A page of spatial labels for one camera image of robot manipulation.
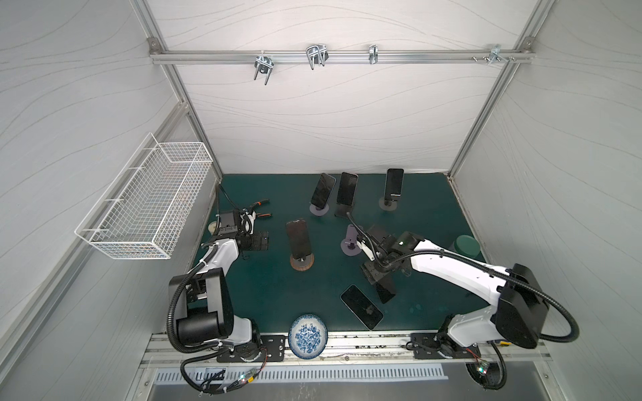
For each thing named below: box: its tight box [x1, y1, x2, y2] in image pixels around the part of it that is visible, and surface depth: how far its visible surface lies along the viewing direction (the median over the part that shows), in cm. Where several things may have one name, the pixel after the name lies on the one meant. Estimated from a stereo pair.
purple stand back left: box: [309, 203, 330, 217], surface depth 109 cm
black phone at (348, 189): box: [336, 172, 359, 207], surface depth 100 cm
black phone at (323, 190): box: [310, 172, 337, 209], surface depth 103 cm
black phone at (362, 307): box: [339, 284, 385, 331], surface depth 84 cm
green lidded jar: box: [453, 234, 481, 259], surface depth 87 cm
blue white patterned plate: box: [287, 313, 329, 361], surface depth 76 cm
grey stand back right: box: [378, 196, 398, 212], surface depth 113 cm
